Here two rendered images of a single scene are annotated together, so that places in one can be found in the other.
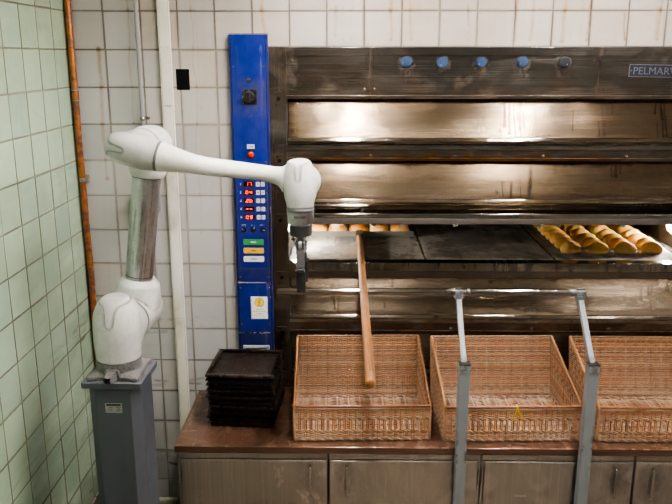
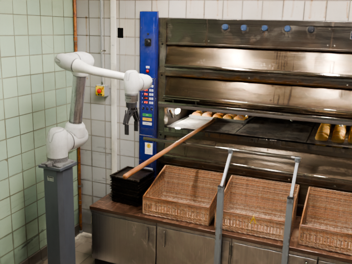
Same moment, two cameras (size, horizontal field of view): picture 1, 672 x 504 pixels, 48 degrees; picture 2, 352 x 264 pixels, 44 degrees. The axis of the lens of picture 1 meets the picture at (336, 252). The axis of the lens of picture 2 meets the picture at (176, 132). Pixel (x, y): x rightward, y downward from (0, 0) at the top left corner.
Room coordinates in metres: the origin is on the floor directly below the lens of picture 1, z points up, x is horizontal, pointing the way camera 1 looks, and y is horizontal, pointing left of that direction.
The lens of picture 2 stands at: (-0.17, -1.22, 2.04)
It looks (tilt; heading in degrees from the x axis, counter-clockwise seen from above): 14 degrees down; 21
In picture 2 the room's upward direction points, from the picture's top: 2 degrees clockwise
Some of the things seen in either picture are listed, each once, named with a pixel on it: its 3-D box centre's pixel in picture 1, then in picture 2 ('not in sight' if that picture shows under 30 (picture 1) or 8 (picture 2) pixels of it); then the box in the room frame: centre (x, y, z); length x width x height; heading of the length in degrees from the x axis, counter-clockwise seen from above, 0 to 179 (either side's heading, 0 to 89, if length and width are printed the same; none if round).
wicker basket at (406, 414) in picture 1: (359, 384); (185, 193); (2.98, -0.10, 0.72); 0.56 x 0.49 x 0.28; 91
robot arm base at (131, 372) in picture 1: (117, 366); (56, 160); (2.45, 0.75, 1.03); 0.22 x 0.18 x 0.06; 177
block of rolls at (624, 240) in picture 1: (593, 234); (347, 132); (3.67, -1.28, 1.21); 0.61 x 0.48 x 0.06; 179
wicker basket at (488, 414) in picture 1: (500, 385); (257, 205); (2.97, -0.70, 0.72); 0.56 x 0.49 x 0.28; 90
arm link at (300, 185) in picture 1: (300, 182); (132, 81); (2.46, 0.12, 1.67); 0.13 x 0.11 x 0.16; 175
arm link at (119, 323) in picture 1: (117, 325); (57, 141); (2.48, 0.75, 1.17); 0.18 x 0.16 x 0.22; 175
